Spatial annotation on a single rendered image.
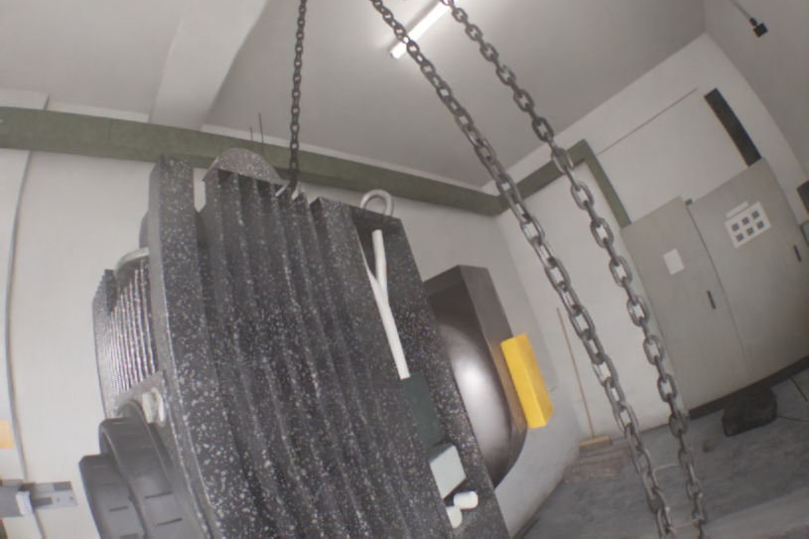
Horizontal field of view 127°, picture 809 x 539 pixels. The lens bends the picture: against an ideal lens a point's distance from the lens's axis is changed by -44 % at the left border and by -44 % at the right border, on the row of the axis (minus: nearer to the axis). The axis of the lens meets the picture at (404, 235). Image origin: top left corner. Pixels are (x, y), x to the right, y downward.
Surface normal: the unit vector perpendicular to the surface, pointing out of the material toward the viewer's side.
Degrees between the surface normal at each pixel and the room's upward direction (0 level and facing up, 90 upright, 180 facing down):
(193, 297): 90
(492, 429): 90
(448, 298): 90
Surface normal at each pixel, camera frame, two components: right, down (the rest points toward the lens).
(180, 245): 0.77, -0.44
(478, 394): -0.56, -0.12
